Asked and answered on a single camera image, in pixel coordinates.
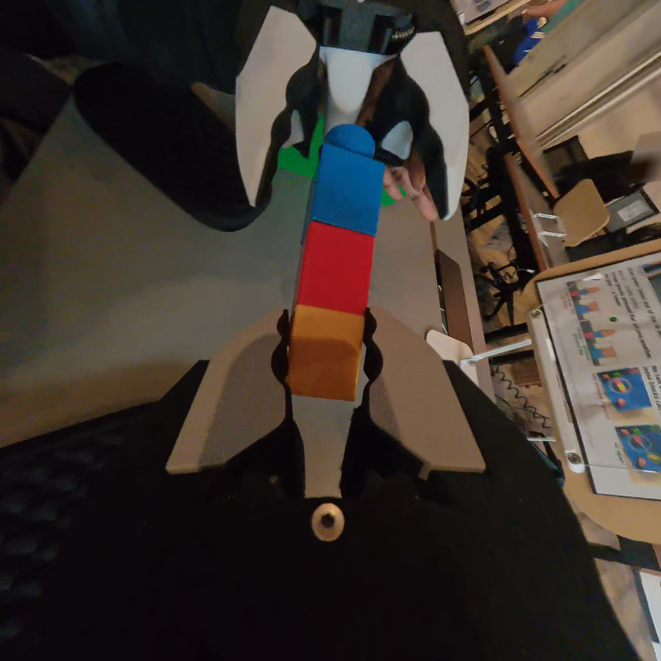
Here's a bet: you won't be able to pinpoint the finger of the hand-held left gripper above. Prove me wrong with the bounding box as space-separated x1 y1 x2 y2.
402 31 471 222
235 6 321 208

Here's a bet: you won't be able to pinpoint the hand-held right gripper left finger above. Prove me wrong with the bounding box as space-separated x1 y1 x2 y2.
165 308 297 475

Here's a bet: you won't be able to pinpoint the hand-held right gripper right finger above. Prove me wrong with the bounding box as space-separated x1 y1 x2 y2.
361 306 487 478

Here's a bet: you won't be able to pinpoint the green plastic bin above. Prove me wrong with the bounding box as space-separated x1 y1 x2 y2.
278 116 409 207

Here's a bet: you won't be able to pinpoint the yellow toy block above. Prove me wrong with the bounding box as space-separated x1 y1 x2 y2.
285 305 366 402

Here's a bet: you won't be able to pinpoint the blue toy block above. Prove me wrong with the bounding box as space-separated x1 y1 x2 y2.
307 124 385 237

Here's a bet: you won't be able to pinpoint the red toy block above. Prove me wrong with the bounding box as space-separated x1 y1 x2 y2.
294 221 376 317

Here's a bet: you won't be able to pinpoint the person's left hand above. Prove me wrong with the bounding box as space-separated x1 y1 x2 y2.
361 54 450 223

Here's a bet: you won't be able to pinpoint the long wooden desk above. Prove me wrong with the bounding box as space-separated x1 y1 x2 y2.
483 44 561 199

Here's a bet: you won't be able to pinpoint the laminated instruction sheet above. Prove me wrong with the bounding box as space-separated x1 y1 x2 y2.
537 258 661 499
452 0 527 36

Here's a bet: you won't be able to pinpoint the black textured mat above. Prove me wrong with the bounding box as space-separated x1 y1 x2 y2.
75 62 269 231

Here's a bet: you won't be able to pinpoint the wooden desk black legs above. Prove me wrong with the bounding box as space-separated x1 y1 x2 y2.
503 155 569 272

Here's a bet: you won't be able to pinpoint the clear acrylic sign holder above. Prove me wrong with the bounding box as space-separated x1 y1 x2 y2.
532 211 566 238

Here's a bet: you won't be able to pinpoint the rounded wooden board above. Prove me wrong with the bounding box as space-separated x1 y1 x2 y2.
553 178 610 248

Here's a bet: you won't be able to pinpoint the instruction poster board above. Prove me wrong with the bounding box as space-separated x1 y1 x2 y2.
524 243 661 545

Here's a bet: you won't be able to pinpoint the black coiled cable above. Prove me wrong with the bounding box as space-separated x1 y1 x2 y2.
491 364 556 442

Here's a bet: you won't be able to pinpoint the black desk cable hatch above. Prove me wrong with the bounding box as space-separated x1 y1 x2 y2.
436 250 473 352

